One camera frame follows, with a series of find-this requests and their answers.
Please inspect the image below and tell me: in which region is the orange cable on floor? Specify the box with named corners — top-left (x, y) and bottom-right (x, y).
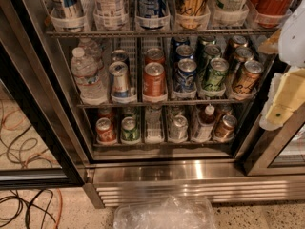
top-left (52, 188), bottom-right (63, 229)

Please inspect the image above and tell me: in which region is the blue white can top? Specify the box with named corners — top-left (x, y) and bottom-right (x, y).
top-left (137, 0), bottom-right (167, 30)

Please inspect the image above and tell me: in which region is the silver blue can front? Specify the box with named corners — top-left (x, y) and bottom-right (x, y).
top-left (109, 61), bottom-right (130, 98)

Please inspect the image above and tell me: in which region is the white label bottle top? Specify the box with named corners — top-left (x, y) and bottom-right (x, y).
top-left (94, 0), bottom-right (129, 30)

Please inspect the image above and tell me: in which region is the gold can rear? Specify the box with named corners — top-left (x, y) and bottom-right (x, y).
top-left (224, 35), bottom-right (248, 58)

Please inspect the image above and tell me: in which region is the silver can bottom rear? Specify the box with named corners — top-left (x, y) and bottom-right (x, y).
top-left (169, 106), bottom-right (185, 119)

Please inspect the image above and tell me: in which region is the clear plastic bin on floor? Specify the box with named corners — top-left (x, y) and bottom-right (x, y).
top-left (113, 196), bottom-right (216, 229)

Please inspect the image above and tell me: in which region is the red cola bottle top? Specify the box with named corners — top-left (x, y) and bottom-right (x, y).
top-left (250, 0), bottom-right (293, 28)

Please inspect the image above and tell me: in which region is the copper can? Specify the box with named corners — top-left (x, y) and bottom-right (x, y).
top-left (216, 104), bottom-right (233, 117)
top-left (214, 114), bottom-right (237, 138)

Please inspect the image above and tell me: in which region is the orange can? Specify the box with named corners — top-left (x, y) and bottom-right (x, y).
top-left (144, 62), bottom-right (165, 97)
top-left (145, 48), bottom-right (165, 65)

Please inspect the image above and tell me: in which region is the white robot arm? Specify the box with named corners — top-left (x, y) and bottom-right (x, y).
top-left (258, 0), bottom-right (305, 131)

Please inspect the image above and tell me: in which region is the green can middle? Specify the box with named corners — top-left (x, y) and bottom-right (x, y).
top-left (199, 44), bottom-right (221, 68)

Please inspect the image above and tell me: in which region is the gold can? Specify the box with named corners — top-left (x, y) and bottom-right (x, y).
top-left (229, 47), bottom-right (254, 72)
top-left (232, 60), bottom-right (263, 94)
top-left (224, 35), bottom-right (248, 58)

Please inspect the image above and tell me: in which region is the right glass fridge door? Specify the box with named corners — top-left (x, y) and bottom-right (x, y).
top-left (244, 104), bottom-right (305, 176)

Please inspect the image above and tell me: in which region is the brown bottle with white cap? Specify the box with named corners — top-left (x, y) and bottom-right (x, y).
top-left (191, 105), bottom-right (215, 143)

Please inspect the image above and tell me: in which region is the green can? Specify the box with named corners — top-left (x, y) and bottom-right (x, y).
top-left (123, 107), bottom-right (138, 119)
top-left (196, 36), bottom-right (216, 51)
top-left (199, 44), bottom-right (221, 68)
top-left (202, 58), bottom-right (229, 92)
top-left (121, 116), bottom-right (139, 141)

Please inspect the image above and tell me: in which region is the gold can front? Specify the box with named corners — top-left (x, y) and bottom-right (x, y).
top-left (232, 60), bottom-right (263, 94)

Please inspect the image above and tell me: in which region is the left glass fridge door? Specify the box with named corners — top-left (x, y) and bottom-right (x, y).
top-left (0, 0), bottom-right (87, 189)

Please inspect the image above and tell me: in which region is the copper can bottom rear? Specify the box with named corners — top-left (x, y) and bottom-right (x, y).
top-left (216, 104), bottom-right (233, 117)

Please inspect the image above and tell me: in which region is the wire shelf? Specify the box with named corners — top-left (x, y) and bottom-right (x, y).
top-left (47, 28), bottom-right (277, 38)
top-left (76, 98), bottom-right (253, 109)

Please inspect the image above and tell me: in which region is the orange can front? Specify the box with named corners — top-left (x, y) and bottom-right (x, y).
top-left (144, 62), bottom-right (165, 97)

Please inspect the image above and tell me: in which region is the glass fridge door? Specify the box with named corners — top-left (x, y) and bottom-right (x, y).
top-left (244, 104), bottom-right (305, 176)
top-left (0, 0), bottom-right (87, 189)

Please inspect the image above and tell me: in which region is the upper wire shelf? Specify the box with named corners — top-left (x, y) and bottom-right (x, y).
top-left (47, 28), bottom-right (277, 38)

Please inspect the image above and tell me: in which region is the silver blue can rear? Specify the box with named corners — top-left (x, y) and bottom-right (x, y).
top-left (111, 49), bottom-right (130, 65)

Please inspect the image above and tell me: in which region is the red can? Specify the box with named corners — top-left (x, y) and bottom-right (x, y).
top-left (95, 117), bottom-right (116, 142)
top-left (97, 108), bottom-right (115, 121)

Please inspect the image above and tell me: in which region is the clear water bottle front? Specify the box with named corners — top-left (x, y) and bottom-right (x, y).
top-left (71, 47), bottom-right (107, 105)

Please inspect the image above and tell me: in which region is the yellow tall can top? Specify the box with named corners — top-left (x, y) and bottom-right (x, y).
top-left (174, 0), bottom-right (208, 30)

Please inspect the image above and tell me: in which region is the red can bottom rear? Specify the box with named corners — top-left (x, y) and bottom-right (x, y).
top-left (97, 108), bottom-right (115, 121)

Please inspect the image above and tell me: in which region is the copper can bottom front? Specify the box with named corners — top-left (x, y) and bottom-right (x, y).
top-left (214, 114), bottom-right (237, 138)

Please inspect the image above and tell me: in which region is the black cable on floor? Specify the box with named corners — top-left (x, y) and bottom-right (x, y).
top-left (0, 188), bottom-right (57, 229)

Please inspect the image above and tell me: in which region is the middle wire shelf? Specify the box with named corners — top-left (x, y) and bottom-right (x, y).
top-left (76, 98), bottom-right (253, 109)

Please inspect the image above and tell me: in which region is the gold can middle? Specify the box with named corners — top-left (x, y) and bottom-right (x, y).
top-left (229, 47), bottom-right (254, 72)

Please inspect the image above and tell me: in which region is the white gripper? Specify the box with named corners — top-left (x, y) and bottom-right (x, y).
top-left (258, 29), bottom-right (305, 131)

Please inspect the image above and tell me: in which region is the green can bottom front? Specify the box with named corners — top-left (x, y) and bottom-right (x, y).
top-left (121, 116), bottom-right (139, 141)

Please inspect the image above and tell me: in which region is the silver blue tall can top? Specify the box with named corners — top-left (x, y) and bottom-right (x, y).
top-left (51, 0), bottom-right (84, 32)

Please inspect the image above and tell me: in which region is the clear water bottle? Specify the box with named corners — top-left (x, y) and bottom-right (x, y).
top-left (78, 38), bottom-right (104, 70)
top-left (71, 47), bottom-right (107, 105)

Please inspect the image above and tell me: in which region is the green can bottom rear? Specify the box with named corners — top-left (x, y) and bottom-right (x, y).
top-left (123, 107), bottom-right (138, 119)

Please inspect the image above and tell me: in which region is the clear water bottle rear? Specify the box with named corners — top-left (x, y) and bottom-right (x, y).
top-left (78, 38), bottom-right (104, 70)

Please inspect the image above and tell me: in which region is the orange can rear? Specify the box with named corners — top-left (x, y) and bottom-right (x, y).
top-left (145, 48), bottom-right (165, 65)

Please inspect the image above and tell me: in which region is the silver can bottom front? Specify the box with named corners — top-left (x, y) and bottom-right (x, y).
top-left (170, 115), bottom-right (188, 140)

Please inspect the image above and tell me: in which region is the red can bottom front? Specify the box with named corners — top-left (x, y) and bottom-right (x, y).
top-left (95, 117), bottom-right (116, 142)

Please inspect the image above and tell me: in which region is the blue can middle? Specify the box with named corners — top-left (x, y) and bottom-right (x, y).
top-left (173, 45), bottom-right (193, 63)

